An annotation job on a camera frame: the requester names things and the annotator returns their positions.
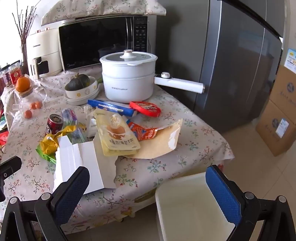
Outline white plastic bin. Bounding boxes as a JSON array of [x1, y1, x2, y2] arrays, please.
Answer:
[[155, 173, 234, 241]]

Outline brown paper pouch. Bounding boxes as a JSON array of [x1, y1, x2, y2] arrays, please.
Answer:
[[119, 118, 184, 159]]

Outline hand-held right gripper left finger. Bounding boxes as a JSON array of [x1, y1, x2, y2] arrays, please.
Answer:
[[0, 166, 90, 241]]

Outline vase with dry twigs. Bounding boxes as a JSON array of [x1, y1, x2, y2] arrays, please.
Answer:
[[11, 2, 37, 76]]

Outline red packets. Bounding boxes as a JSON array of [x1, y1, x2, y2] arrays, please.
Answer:
[[0, 61, 23, 87]]

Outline white carton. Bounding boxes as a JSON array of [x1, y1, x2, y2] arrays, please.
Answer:
[[53, 136, 119, 195]]

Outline yellow green snack bag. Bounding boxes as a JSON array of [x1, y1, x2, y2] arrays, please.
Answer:
[[35, 125, 87, 165]]

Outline orange snack packet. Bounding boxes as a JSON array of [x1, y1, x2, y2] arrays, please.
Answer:
[[127, 120, 162, 141]]

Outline glass pot lid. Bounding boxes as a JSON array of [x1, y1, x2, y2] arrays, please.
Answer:
[[100, 50, 158, 65]]

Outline floral cloth cover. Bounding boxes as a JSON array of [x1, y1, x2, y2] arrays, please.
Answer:
[[41, 0, 167, 26]]

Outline glass jar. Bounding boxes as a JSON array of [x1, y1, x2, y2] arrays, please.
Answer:
[[13, 86, 48, 118]]

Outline white flower-print bowl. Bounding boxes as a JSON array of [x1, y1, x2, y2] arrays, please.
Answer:
[[64, 76, 99, 100]]

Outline large orange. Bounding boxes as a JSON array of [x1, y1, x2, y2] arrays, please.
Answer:
[[16, 76, 31, 91]]

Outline grey refrigerator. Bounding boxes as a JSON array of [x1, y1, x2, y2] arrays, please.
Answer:
[[154, 0, 284, 133]]

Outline brown cardboard box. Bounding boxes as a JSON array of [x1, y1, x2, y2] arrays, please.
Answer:
[[268, 65, 296, 121], [255, 98, 296, 157]]

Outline floral tablecloth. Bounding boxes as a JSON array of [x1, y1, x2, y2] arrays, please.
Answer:
[[0, 70, 235, 235]]

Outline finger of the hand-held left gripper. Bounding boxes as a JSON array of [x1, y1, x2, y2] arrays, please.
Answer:
[[0, 156, 22, 202]]

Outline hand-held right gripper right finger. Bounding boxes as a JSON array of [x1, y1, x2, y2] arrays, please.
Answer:
[[205, 165, 296, 241]]

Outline red drink can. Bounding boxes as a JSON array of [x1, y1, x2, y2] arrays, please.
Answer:
[[47, 113, 64, 135]]

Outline cream air fryer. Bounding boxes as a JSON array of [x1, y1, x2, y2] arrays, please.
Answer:
[[25, 28, 63, 80]]

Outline white plate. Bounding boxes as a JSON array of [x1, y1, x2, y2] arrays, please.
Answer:
[[63, 87, 100, 106]]

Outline green pumpkin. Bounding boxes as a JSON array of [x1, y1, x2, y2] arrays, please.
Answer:
[[65, 73, 91, 91]]

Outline blue white printed box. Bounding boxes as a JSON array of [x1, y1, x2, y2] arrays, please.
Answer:
[[283, 47, 296, 71]]

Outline blue cardboard box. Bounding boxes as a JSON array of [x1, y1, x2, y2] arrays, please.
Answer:
[[87, 99, 138, 117]]

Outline black microwave oven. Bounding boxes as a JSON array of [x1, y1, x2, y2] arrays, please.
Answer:
[[58, 15, 158, 75]]

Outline red round lid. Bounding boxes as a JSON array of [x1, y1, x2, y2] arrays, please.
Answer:
[[129, 101, 162, 117]]

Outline yellow food pouch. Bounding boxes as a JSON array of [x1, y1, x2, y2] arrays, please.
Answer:
[[93, 108, 141, 157]]

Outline white electric cooking pot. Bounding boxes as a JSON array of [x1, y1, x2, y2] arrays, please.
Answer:
[[99, 50, 205, 103]]

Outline clear plastic bottle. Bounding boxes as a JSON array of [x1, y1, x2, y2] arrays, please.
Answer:
[[60, 108, 88, 144]]

